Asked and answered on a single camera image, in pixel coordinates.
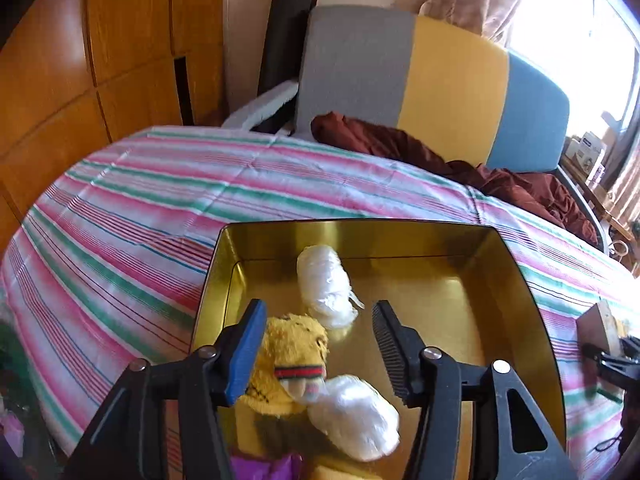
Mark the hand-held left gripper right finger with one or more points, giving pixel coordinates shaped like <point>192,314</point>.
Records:
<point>395,355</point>

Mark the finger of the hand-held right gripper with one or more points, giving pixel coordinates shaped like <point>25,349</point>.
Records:
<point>631,348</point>
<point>612,372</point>

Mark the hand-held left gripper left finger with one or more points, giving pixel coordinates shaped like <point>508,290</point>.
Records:
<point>245,355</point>

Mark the wooden block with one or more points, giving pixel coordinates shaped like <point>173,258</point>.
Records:
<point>597,327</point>

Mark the yellow plush toy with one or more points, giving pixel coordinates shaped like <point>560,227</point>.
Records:
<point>292,345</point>

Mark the white plastic bag bundle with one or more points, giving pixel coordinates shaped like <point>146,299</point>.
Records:
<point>322,280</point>
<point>355,415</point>

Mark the gold metal tin box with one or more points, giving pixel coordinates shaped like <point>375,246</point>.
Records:
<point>425,285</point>

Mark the purple cloth item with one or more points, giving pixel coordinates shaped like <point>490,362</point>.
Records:
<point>265,467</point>

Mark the person's right forearm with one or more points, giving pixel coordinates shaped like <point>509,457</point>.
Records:
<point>631,425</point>

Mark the wooden desk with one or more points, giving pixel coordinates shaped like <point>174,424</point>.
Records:
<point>595,195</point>

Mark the maroon cloth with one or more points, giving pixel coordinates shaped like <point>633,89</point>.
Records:
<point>525,185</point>

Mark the striped tablecloth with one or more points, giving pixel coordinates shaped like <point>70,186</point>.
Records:
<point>125,200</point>

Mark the white blue carton box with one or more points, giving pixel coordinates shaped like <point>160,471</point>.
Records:
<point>590,155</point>

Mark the grey yellow blue sofa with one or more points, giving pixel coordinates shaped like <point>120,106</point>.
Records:
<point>450,75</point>

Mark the black rolled mat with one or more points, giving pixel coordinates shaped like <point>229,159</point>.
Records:
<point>282,35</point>

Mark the wooden wardrobe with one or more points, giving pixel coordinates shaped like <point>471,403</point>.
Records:
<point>125,20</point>

